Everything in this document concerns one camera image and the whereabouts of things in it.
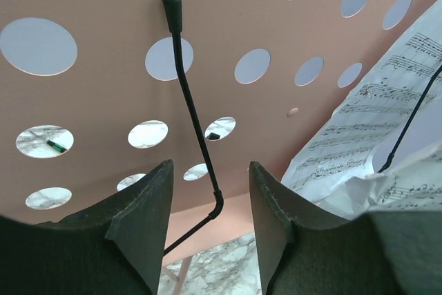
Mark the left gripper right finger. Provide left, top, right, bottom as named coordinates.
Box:
left=249, top=162, right=441, bottom=294

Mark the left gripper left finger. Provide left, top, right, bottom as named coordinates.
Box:
left=1, top=160, right=173, bottom=294

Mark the sheet music page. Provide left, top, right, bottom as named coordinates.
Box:
left=317, top=141, right=441, bottom=220
left=281, top=0, right=441, bottom=201

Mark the pink music stand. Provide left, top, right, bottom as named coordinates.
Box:
left=1, top=0, right=436, bottom=260

